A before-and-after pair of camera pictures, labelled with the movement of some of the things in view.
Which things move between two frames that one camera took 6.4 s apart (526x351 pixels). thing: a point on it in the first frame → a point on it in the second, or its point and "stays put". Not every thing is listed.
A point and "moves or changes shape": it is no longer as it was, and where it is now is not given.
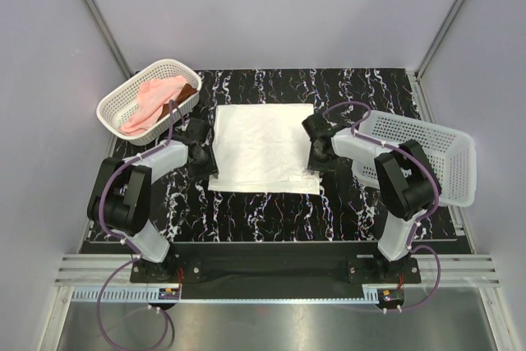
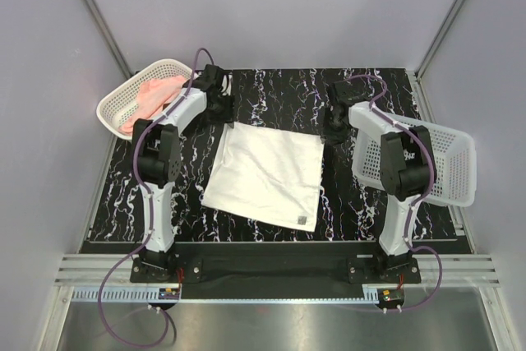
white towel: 263,148 moves or changes shape
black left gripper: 210,169 → 227,116
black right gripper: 313,165 → 336,138
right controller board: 389,298 stays put
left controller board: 168,293 stays put
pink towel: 153,96 stays put
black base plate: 274,265 stays put
